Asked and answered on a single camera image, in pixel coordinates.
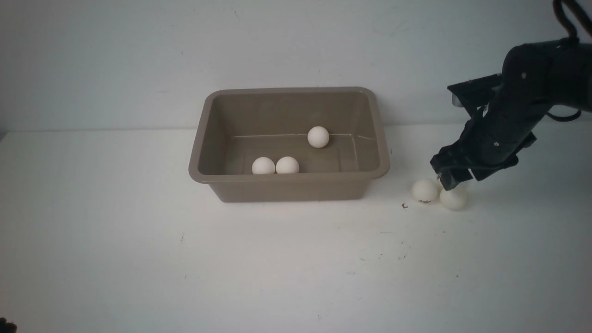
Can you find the taupe plastic rectangular bin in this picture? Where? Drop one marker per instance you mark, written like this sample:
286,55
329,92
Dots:
237,126

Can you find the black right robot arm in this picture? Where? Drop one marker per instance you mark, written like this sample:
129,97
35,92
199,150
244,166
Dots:
552,78

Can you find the white ball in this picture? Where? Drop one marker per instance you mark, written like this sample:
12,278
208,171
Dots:
318,137
287,164
455,199
263,165
425,190

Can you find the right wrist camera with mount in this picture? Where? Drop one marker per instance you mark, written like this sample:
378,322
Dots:
473,95

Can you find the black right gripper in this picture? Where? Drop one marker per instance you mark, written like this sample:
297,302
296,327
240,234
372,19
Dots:
488,143

